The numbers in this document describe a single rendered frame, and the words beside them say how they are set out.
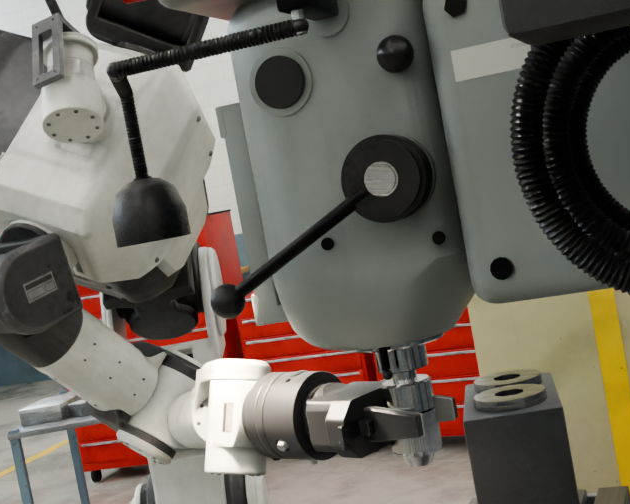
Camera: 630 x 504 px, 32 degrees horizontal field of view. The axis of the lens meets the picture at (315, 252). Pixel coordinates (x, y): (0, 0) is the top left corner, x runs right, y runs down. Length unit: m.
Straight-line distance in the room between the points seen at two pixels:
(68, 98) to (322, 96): 0.38
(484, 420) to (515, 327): 1.43
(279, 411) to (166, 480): 0.58
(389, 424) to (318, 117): 0.29
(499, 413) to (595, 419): 1.45
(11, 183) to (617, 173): 0.73
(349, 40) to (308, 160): 0.10
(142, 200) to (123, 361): 0.36
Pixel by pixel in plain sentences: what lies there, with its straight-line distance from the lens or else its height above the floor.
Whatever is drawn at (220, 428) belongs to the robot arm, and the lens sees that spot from 1.15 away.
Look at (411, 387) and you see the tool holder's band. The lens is 1.00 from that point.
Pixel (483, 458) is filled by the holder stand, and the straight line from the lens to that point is 1.35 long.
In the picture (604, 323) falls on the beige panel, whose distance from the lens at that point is 2.73.
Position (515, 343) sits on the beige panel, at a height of 1.00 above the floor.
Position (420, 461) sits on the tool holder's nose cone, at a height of 1.19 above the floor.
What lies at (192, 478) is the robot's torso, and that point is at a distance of 1.63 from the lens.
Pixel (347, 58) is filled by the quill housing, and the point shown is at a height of 1.56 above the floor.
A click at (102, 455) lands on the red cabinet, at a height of 0.17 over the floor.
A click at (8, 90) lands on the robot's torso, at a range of 1.39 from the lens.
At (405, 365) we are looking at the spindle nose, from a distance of 0.99.
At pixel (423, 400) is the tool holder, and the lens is 1.00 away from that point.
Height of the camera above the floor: 1.45
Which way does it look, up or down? 3 degrees down
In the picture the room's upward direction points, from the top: 11 degrees counter-clockwise
